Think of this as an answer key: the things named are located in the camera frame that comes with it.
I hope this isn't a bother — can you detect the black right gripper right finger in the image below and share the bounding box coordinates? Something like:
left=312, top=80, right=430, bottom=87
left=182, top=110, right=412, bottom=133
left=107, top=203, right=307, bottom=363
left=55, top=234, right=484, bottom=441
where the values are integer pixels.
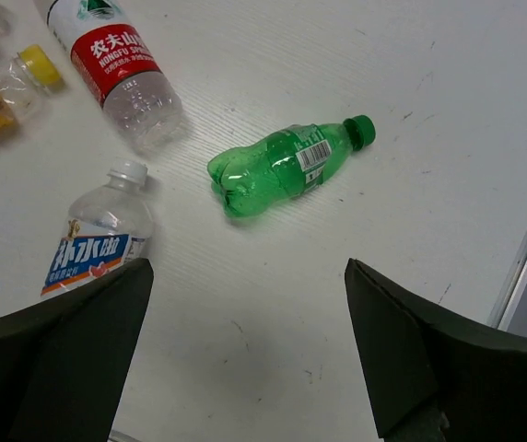
left=345, top=259, right=527, bottom=441

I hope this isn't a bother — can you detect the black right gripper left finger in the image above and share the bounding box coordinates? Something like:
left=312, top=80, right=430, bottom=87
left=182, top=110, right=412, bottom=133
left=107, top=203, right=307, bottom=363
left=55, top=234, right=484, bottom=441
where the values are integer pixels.
left=0, top=259, right=154, bottom=441

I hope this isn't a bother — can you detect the green plastic bottle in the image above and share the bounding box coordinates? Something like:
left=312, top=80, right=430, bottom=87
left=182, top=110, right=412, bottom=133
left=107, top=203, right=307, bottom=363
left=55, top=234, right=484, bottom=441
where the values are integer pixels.
left=207, top=115, right=376, bottom=218

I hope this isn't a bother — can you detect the blue label water bottle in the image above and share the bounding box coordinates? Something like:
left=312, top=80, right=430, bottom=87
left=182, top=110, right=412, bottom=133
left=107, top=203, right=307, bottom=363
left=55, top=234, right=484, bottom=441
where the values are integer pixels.
left=41, top=159, right=154, bottom=300

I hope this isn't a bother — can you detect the yellow cap orange label bottle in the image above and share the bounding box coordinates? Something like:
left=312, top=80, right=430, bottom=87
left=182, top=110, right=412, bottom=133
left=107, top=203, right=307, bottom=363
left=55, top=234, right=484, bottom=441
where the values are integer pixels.
left=0, top=44, right=63, bottom=136

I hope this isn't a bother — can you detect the red label water bottle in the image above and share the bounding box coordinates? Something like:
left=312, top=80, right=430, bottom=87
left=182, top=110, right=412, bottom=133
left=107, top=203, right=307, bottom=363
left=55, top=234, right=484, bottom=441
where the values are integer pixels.
left=35, top=0, right=182, bottom=151

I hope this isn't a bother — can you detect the aluminium table edge rail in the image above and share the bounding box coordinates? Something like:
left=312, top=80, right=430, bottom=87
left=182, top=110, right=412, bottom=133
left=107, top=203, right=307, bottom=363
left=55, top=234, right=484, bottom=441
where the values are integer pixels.
left=486, top=229, right=527, bottom=331

